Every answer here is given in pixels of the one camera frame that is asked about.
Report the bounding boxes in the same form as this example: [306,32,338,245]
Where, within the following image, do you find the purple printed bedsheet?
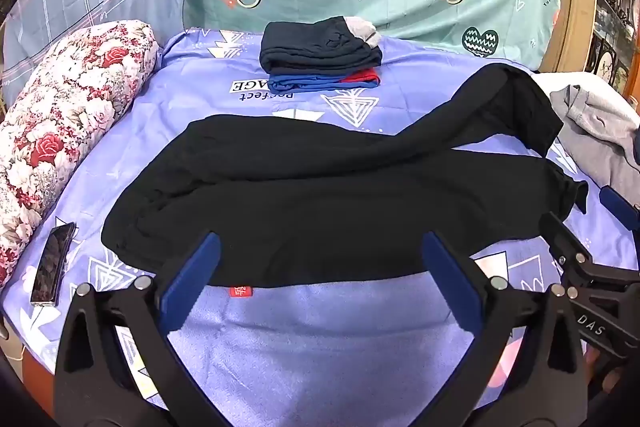
[0,28,640,414]

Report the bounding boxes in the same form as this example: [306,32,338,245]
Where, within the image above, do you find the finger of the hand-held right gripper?
[538,211,609,301]
[599,186,640,236]

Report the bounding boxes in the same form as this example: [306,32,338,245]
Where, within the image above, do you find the dark navy folded garment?
[259,18,384,76]

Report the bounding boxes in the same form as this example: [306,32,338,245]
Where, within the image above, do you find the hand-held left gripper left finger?
[54,232,227,427]

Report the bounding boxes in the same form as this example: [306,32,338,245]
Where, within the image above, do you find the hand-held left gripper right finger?
[419,231,589,427]

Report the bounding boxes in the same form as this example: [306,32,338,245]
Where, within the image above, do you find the light grey folded garment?
[345,16,382,46]

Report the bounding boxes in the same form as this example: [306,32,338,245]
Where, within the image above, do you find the red folded garment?
[340,68,381,86]

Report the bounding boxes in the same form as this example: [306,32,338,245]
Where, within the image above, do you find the black pants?
[101,63,590,297]

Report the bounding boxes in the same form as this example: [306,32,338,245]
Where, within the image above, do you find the person's right hand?
[585,346,629,411]

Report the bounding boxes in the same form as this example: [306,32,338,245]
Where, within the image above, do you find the black smartphone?
[30,222,77,306]

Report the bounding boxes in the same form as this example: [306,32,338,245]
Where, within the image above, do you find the blue folded garment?
[267,69,381,94]

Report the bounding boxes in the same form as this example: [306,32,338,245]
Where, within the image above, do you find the grey unfolded garment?
[549,84,640,208]

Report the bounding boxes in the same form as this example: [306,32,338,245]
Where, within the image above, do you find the floral rolled quilt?
[0,20,161,290]

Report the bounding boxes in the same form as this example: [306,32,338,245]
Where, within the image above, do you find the dark shelf with ornaments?
[585,0,640,95]

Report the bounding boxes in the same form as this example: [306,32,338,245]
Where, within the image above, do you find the white cloth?
[530,72,628,100]

